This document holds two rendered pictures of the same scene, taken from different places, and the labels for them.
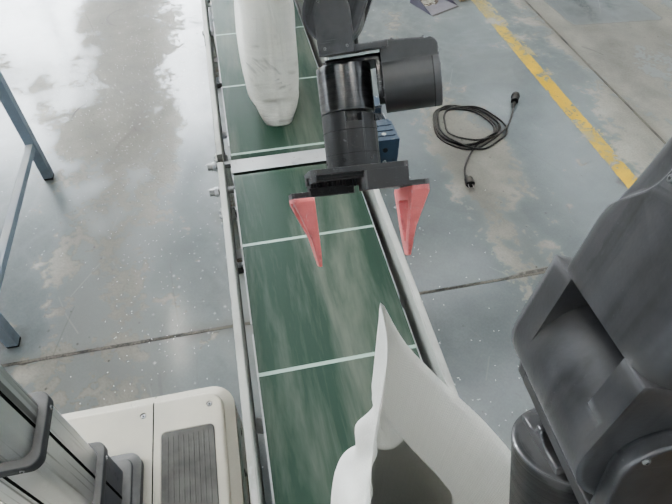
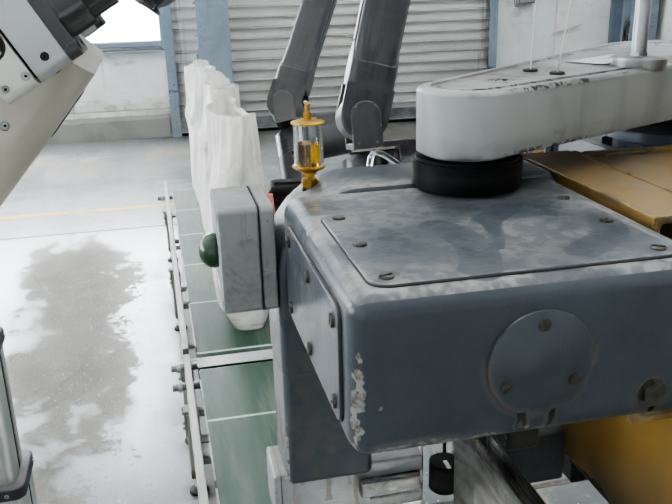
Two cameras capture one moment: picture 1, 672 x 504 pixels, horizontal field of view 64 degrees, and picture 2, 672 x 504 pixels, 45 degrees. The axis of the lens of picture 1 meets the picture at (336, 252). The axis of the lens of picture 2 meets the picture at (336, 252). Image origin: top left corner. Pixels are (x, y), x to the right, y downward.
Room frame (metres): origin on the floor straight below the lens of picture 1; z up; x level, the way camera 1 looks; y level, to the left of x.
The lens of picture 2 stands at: (-0.88, -0.07, 1.50)
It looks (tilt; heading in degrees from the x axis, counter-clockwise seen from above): 19 degrees down; 359
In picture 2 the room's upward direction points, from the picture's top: 1 degrees counter-clockwise
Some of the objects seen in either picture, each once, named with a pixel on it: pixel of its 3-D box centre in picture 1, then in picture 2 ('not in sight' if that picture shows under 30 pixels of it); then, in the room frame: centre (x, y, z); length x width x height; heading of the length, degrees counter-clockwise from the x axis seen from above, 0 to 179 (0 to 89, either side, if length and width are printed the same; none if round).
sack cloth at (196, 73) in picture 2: not in sight; (207, 134); (3.21, 0.53, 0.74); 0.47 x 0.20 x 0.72; 14
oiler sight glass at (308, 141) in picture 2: not in sight; (308, 144); (-0.20, -0.05, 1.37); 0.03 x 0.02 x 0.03; 12
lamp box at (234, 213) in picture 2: not in sight; (243, 247); (-0.22, 0.01, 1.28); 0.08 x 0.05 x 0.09; 12
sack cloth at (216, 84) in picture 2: not in sight; (221, 162); (2.53, 0.38, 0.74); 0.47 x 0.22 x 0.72; 13
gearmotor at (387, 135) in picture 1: (369, 126); not in sight; (1.63, -0.12, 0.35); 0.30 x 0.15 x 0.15; 12
